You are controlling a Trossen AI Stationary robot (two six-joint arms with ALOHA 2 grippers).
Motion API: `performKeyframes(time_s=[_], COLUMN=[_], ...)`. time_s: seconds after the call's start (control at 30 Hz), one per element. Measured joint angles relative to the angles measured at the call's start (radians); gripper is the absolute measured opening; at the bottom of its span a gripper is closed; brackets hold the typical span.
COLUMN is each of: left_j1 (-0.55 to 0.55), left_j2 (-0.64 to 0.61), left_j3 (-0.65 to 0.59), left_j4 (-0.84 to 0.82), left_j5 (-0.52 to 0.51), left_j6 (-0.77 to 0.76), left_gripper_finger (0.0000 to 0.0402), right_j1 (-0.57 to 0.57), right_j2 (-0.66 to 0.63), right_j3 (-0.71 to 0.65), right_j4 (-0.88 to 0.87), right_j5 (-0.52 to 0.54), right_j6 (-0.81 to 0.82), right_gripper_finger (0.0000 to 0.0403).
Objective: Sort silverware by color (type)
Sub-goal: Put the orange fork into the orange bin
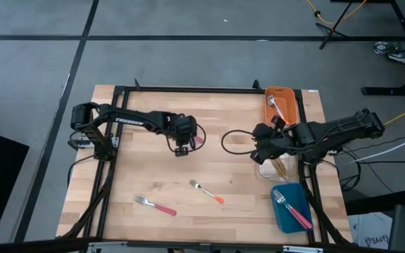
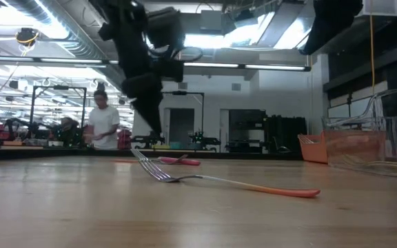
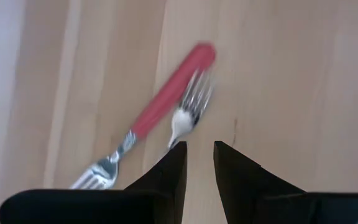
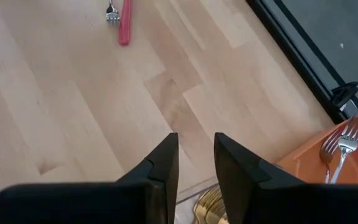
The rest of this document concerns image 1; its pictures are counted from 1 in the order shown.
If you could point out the white printed box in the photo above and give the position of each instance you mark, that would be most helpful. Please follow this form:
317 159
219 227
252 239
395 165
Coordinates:
371 228

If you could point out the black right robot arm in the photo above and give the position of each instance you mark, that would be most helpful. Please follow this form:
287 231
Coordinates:
346 128

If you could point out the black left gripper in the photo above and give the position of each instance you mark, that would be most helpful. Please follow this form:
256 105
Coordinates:
183 126

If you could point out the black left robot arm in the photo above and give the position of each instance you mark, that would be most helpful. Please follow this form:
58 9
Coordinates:
128 121

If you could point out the black aluminium rig frame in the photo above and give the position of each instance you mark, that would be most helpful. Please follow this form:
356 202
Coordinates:
206 89

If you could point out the person's shoe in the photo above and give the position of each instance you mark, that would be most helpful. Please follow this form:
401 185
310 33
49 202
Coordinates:
403 57
385 47

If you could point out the black desk frame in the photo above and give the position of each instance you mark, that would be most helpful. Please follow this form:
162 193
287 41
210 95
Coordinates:
382 91

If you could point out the blue plastic bin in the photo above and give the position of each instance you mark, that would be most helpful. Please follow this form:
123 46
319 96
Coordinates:
283 223

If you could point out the silver aluminium bracket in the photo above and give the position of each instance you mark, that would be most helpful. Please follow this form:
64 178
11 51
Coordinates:
302 249
104 247

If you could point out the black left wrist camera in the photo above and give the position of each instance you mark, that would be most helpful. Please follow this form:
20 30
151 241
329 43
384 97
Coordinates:
181 152

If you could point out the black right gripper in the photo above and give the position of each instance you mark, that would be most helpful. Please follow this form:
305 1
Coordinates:
280 140

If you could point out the black tripod stand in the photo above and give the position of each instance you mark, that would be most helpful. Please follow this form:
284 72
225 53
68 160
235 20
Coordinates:
330 31

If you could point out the orange plastic bin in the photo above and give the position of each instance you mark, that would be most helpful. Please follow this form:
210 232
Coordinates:
290 103

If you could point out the clear plastic bin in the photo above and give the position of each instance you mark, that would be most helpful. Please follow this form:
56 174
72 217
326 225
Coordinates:
264 174

